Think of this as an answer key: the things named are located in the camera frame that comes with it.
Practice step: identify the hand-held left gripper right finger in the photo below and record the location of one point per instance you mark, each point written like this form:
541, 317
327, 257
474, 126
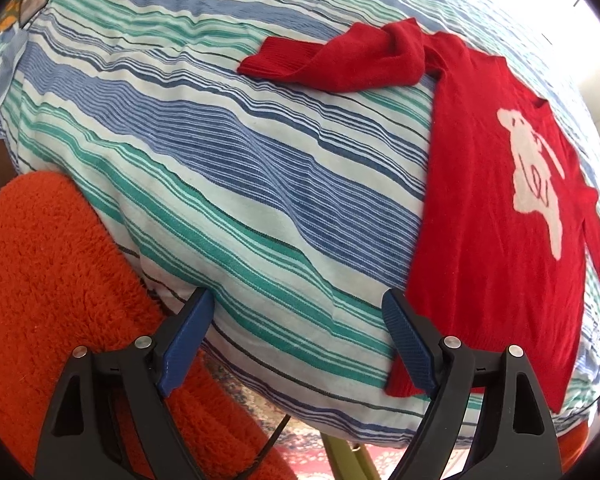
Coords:
410, 345

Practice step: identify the red sweater with white figure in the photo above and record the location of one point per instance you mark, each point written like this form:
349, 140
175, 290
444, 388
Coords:
470, 210

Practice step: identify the orange shaggy rug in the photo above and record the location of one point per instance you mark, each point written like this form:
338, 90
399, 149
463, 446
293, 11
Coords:
40, 270

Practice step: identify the yellow-green frame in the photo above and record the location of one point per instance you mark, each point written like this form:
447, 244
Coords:
342, 460

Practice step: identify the blue green striped bed cover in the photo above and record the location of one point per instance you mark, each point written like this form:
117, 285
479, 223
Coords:
230, 185

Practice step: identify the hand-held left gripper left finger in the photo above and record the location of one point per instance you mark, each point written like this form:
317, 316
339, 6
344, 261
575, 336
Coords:
187, 345

